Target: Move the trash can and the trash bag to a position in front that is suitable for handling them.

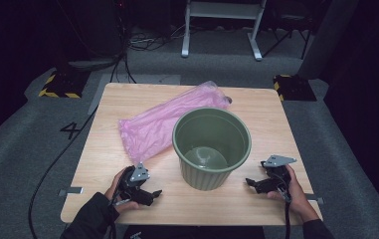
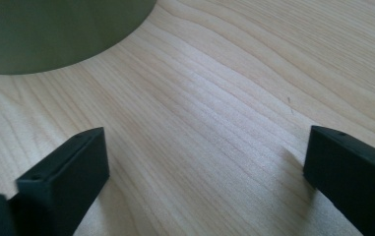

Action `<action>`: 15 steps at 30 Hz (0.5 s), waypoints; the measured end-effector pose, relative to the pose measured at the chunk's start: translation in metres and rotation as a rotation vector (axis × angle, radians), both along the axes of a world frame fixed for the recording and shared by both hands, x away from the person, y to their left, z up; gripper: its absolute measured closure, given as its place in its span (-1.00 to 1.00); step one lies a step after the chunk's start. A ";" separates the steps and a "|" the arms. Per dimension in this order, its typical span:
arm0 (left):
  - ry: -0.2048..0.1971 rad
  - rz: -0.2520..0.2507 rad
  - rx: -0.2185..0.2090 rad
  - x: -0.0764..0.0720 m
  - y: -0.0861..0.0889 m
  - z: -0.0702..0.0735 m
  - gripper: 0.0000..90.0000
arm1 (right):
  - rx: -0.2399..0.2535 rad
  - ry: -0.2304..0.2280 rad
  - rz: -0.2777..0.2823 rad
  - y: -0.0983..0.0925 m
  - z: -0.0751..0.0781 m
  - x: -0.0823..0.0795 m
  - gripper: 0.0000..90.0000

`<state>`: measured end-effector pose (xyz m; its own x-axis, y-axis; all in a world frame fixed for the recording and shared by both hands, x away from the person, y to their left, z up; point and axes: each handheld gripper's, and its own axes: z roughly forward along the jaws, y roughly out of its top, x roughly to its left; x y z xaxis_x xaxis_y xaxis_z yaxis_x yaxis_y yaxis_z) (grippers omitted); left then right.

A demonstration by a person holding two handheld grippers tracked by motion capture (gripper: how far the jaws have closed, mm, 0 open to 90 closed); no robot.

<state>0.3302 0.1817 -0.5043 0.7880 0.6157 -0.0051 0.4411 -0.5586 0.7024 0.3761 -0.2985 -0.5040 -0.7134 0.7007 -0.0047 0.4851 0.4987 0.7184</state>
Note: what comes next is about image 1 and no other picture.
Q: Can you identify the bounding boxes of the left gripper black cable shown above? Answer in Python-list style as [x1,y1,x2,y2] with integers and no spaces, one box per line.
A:
[108,198,118,239]

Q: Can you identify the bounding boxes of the metal table bracket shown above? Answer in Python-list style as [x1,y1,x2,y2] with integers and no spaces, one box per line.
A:
[304,193,325,205]
[58,186,85,197]

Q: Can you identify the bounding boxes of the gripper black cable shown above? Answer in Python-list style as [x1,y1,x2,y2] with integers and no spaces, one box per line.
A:
[108,198,118,239]
[278,185,293,239]

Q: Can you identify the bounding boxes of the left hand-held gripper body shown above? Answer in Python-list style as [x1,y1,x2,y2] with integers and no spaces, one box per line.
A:
[116,161,155,207]

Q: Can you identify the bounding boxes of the person's right hand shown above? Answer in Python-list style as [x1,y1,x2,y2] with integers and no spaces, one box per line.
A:
[266,164,320,223]

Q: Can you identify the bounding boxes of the black yellow striped base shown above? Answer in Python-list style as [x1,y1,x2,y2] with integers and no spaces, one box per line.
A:
[38,70,91,100]
[273,74,318,103]

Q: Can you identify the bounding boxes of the green plastic trash bin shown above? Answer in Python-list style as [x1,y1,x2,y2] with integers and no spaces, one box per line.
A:
[171,107,253,192]

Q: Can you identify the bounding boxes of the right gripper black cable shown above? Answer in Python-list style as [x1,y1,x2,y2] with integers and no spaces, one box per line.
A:
[278,185,293,239]

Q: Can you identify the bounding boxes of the grey column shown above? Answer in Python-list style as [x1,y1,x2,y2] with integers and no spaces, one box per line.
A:
[296,0,360,81]

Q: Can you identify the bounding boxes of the white metal stand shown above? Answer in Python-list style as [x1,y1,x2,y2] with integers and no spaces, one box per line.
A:
[180,0,268,62]

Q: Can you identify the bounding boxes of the black tripod stand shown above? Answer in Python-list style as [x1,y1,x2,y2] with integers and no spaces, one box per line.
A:
[262,16,314,61]

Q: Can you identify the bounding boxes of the black floor cable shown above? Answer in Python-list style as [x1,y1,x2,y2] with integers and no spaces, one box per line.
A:
[27,106,99,239]

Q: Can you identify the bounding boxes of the bundle of floor cables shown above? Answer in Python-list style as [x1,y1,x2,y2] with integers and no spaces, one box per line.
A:
[108,0,186,84]

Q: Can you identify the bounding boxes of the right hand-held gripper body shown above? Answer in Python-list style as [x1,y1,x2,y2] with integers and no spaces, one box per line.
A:
[260,154,298,200]

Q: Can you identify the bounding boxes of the pink plastic bag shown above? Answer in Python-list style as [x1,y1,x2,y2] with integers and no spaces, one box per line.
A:
[117,80,233,164]

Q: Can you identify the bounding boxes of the person's left hand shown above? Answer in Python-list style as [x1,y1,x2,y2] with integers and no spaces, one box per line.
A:
[103,166,141,215]

